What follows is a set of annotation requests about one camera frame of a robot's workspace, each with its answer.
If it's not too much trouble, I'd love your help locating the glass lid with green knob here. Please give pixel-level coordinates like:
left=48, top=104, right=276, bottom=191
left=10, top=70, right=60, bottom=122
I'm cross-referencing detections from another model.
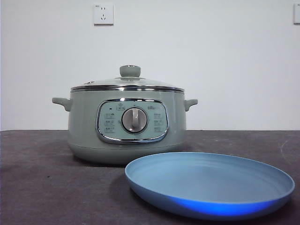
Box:
left=70, top=65, right=184, bottom=92

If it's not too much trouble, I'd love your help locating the pale green electric steamer pot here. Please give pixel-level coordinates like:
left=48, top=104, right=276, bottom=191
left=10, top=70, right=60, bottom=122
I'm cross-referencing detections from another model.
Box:
left=52, top=88, right=198, bottom=165

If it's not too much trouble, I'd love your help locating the blue round plate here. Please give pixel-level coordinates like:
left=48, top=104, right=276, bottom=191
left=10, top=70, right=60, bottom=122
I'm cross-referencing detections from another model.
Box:
left=124, top=151, right=296, bottom=222

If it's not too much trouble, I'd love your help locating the white wall power socket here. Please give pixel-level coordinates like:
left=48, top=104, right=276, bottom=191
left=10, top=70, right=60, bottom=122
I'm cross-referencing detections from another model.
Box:
left=94, top=4, right=115, bottom=26

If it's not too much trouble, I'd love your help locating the white wall switch plate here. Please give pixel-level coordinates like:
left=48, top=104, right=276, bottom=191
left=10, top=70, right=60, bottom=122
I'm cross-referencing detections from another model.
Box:
left=293, top=4, right=300, bottom=25

